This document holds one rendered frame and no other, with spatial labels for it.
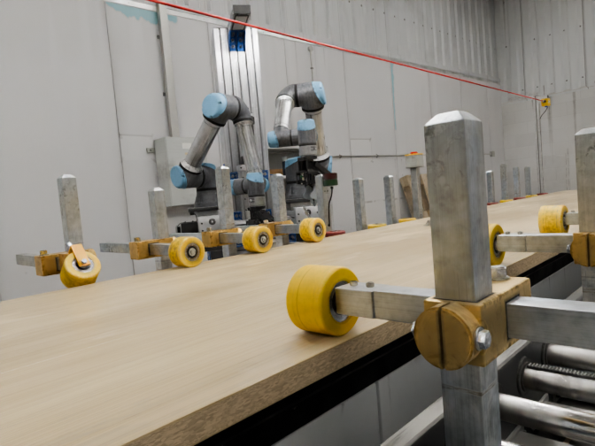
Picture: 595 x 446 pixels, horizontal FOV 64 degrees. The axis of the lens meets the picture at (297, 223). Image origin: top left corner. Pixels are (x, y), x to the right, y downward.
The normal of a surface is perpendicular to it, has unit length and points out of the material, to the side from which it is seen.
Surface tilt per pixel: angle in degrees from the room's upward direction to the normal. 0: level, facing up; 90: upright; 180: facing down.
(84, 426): 0
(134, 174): 90
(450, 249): 90
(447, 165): 90
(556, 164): 90
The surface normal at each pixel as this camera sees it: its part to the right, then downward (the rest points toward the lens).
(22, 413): -0.09, -0.99
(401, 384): 0.72, -0.02
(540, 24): -0.73, 0.11
